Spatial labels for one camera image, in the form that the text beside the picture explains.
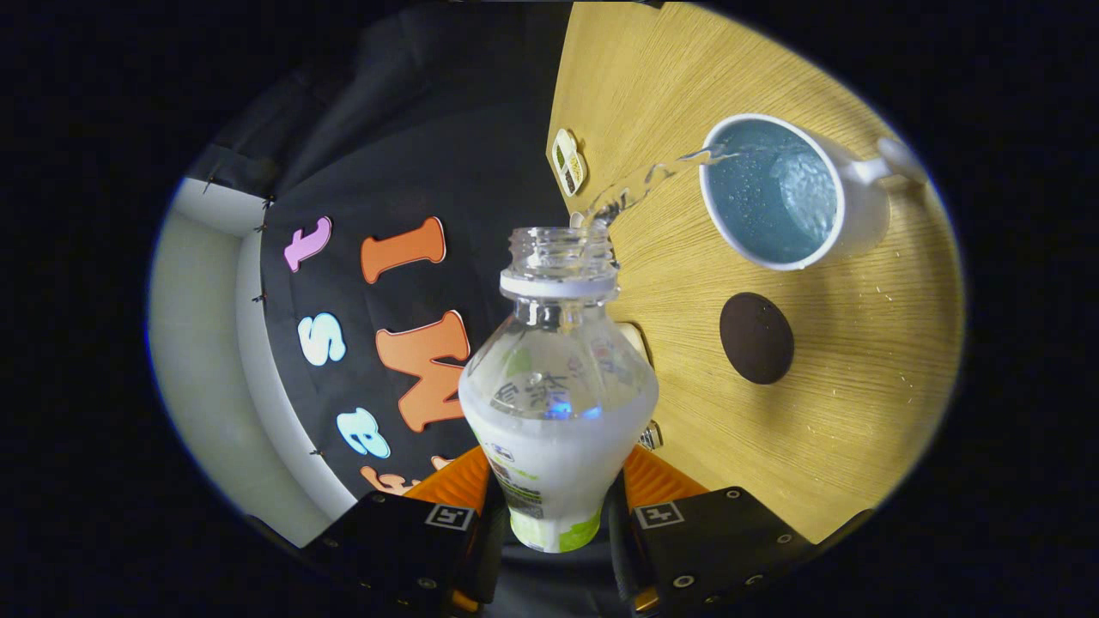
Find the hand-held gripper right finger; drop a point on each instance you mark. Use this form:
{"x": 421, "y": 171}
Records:
{"x": 620, "y": 558}

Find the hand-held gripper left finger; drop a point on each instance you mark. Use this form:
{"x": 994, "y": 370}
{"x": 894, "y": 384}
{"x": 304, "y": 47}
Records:
{"x": 482, "y": 558}

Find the clear plastic juice bottle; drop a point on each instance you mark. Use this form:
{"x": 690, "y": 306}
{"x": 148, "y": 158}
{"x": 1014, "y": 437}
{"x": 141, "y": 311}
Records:
{"x": 554, "y": 446}

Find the dark round coaster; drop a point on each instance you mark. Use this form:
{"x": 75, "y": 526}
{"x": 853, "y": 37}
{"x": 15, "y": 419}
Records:
{"x": 755, "y": 339}

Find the white cup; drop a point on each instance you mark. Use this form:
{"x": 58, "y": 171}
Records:
{"x": 863, "y": 215}

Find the wooden table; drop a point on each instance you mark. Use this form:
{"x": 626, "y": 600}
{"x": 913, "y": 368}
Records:
{"x": 859, "y": 386}

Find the white divided dish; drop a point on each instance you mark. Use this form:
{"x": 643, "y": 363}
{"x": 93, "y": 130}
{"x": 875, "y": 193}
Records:
{"x": 568, "y": 161}

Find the black backdrop cloth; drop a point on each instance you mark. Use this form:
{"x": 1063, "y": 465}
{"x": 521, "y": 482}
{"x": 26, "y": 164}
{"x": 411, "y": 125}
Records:
{"x": 412, "y": 154}

